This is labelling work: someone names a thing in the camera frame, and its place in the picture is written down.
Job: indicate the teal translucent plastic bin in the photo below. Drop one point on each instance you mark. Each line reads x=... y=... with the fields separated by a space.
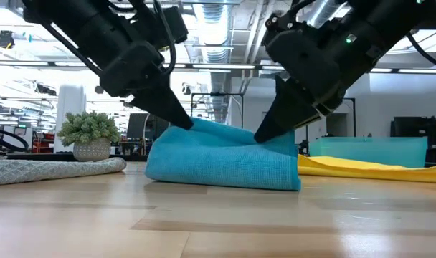
x=368 y=150

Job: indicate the black ceiling camera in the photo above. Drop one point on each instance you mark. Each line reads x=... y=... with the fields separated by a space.
x=4 y=39

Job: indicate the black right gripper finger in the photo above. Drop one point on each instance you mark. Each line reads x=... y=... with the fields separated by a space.
x=286 y=114

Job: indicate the green plant in dotted pot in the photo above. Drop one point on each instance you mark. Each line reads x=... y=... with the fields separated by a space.
x=89 y=129

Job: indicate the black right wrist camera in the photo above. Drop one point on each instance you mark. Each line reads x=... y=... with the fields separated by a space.
x=282 y=23

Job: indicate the black background monitor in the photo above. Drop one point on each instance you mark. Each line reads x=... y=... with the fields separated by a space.
x=137 y=125

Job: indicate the ceiling light strip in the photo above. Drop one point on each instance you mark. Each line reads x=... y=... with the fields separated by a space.
x=221 y=66

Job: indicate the black shelf unit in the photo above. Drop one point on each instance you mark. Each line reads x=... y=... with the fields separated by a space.
x=415 y=136

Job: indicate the silver ribbed air duct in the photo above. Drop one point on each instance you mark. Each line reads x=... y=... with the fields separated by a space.
x=212 y=28

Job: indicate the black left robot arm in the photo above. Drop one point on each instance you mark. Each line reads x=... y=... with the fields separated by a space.
x=78 y=25

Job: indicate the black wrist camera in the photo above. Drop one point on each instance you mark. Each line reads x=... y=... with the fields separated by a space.
x=171 y=25
x=282 y=23

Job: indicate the grey waffle-weave towel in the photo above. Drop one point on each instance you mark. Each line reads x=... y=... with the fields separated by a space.
x=42 y=170

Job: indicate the black metal frame stand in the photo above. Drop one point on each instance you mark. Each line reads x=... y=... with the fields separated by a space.
x=354 y=118

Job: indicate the blue microfiber towel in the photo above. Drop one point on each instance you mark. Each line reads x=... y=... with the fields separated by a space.
x=221 y=161

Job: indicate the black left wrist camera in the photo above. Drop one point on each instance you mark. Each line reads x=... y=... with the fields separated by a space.
x=171 y=25

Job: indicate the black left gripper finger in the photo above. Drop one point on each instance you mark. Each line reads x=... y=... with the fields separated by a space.
x=168 y=107

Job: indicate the yellow microfiber towel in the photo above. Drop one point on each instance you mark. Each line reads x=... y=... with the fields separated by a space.
x=365 y=170

